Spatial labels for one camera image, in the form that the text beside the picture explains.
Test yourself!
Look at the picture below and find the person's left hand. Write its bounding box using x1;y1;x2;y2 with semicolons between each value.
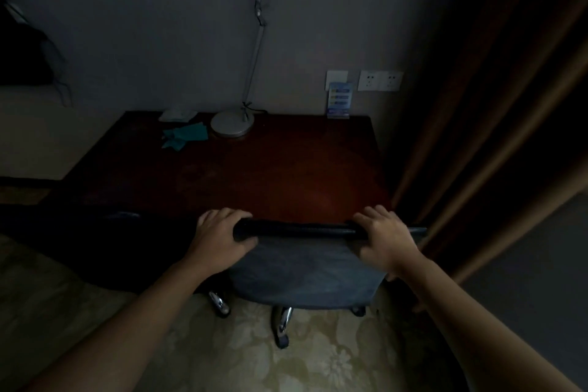
185;207;259;276

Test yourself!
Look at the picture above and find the person's right hand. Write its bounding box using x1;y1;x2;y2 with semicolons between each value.
351;204;424;283

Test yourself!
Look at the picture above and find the grey office chair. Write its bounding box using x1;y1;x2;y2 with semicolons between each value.
208;217;429;351

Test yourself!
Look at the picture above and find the person's left forearm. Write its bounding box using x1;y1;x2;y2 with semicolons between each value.
22;257;208;392

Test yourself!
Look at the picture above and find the person's right forearm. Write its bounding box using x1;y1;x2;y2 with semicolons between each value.
394;253;585;392

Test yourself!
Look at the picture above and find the dark red wooden desk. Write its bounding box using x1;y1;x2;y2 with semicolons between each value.
9;111;394;296

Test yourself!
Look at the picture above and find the blue card in clear stand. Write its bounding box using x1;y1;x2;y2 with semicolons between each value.
326;81;354;120

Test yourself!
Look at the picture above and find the white desk lamp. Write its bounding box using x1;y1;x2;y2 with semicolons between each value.
210;0;272;140

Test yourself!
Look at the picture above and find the green cloth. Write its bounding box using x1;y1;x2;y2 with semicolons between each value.
160;122;210;152

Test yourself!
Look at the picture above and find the white crumpled tissue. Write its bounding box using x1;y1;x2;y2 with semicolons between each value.
158;106;199;124

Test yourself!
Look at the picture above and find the brown curtain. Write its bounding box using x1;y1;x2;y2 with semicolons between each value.
390;0;588;314

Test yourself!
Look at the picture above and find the black bag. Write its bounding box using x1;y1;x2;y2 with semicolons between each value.
0;0;66;87

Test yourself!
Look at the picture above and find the white wall power outlet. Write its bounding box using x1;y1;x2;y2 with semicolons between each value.
358;70;404;93

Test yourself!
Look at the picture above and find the white wall switch plate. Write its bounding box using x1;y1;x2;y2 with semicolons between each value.
325;70;349;92

